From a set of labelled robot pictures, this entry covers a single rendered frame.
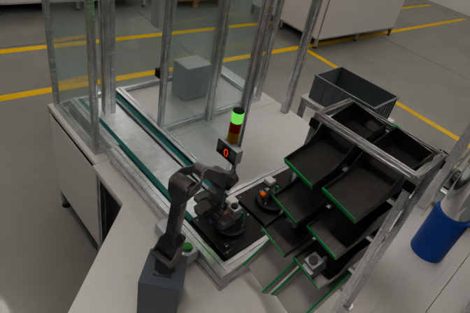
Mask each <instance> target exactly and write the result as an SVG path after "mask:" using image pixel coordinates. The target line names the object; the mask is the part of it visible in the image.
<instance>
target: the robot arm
mask: <svg viewBox="0 0 470 313"><path fill-rule="evenodd" d="M193 173H194V174H195V175H197V176H199V177H200V178H201V180H200V181H199V182H198V183H196V182H195V181H194V180H191V179H190V178H189V177H187V176H186V175H191V174H193ZM204 179H208V180H212V181H213V183H212V184H211V186H210V187H209V188H208V191H209V193H208V192H207V191H206V190H203V191H200V192H199V193H197V192H198V191H199V190H200V189H201V186H202V182H203V180H204ZM238 181H239V178H238V175H237V174H236V170H234V169H231V170H229V171H226V170H225V169H223V168H221V167H219V166H214V167H210V166H207V165H204V164H202V163H200V162H197V161H196V162H195V163H193V164H192V165H191V166H186V167H182V168H180V169H179V170H177V171H176V172H175V173H174V174H173V175H172V176H171V177H170V178H169V183H168V193H169V195H170V197H171V206H170V210H169V217H168V221H167V225H166V232H165V233H164V234H163V235H161V236H160V237H159V240H158V241H157V243H156V245H155V246H154V248H153V249H152V251H151V255H152V256H154V257H155V268H154V270H153V275H157V276H161V277H167V278H171V277H172V274H173V273H174V272H175V269H176V263H177V262H178V261H179V260H180V257H181V254H182V252H183V245H185V239H186V237H185V235H183V234H182V233H181V230H182V226H183V220H184V217H185V211H186V207H187V202H188V201H189V199H191V198H192V197H194V201H195V202H196V203H197V204H196V205H195V206H194V212H195V214H196V215H197V216H198V217H199V218H200V219H205V220H207V219H208V221H209V224H212V223H213V222H214V221H215V220H217V219H218V220H217V224H218V226H219V227H220V228H221V229H224V230H225V229H226V228H228V227H229V226H231V225H233V224H234V222H235V218H233V217H232V216H231V215H230V214H229V213H227V214H224V212H225V211H224V210H223V208H224V205H223V201H225V200H226V198H225V191H226V190H227V191H229V190H230V189H231V188H232V187H233V186H234V185H235V184H236V183H237V182H238Z"/></svg>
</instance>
